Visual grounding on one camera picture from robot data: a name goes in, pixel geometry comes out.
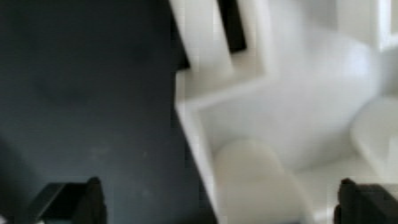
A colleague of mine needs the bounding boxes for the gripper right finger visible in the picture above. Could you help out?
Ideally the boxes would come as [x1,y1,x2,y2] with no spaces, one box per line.
[332,178,398,224]

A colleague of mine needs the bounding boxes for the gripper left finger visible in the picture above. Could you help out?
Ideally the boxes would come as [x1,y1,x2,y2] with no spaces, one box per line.
[16,177,108,224]

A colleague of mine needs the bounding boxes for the white chair leg block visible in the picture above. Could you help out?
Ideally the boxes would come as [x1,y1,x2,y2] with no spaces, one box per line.
[213,139,315,224]

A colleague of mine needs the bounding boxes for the white chair seat part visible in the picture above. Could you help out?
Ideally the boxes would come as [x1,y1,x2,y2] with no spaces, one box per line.
[169,0,398,224]

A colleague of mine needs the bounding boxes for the white chair leg with tag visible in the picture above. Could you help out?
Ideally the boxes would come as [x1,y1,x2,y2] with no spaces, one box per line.
[350,97,398,176]

